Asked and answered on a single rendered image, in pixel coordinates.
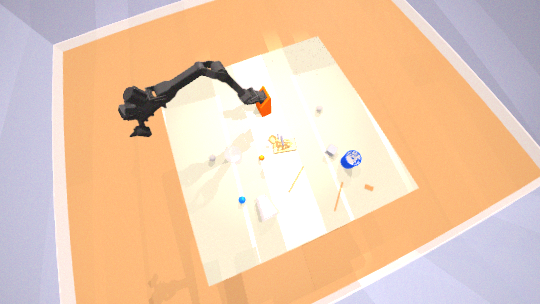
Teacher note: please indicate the blue open cup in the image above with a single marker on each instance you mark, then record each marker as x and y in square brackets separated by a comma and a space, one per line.
[350, 159]

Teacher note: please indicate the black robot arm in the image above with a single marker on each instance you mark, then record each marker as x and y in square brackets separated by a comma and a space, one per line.
[166, 91]

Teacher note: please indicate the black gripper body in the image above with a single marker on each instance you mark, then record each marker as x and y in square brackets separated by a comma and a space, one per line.
[142, 130]

